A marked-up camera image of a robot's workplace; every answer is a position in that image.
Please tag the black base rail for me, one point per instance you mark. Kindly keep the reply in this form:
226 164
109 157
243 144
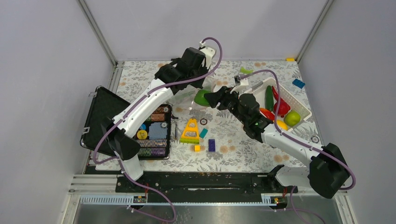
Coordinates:
204 187

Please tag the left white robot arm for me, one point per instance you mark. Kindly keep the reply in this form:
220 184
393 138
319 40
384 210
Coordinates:
163 87

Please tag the blue lego brick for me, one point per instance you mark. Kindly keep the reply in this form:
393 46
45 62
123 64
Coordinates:
298 83

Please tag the green bell pepper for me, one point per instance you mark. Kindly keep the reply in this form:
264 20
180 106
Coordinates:
199 98

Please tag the yellow lemon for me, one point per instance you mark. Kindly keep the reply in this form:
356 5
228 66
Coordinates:
282 125

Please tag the teal small block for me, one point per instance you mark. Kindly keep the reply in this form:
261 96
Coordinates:
203 133

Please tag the red chili pepper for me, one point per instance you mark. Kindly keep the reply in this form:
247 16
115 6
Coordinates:
276 95

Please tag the small yellow cube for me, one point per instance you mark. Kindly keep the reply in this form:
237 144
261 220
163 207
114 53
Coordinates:
197 148

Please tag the yellow triangular toy block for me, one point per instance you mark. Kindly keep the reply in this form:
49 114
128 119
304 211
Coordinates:
190 134

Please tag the yellow corner block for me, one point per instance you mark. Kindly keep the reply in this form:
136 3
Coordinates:
290 59

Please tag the white plastic basket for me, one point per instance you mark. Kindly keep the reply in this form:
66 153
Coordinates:
259 92

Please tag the clear pink-dotted zip bag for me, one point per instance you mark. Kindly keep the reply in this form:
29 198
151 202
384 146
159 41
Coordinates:
184 99

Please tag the green apple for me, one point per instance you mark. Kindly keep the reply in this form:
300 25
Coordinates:
292 118

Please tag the red apple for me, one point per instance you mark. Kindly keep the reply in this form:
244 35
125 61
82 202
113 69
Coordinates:
282 108

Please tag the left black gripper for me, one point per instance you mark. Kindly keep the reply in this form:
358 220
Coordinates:
199 84

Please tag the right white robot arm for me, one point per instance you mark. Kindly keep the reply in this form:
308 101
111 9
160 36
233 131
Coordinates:
326 171

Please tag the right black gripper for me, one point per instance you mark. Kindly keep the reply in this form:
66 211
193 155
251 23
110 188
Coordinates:
214 98

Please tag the small dark green cucumber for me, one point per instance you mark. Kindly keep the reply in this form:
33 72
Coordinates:
269 98

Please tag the purple lego brick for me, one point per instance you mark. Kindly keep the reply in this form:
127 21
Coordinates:
211 145

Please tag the lime green block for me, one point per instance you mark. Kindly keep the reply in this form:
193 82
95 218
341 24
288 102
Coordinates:
245 71

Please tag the black poker chip case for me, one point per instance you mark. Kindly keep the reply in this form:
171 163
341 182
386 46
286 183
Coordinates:
150 142

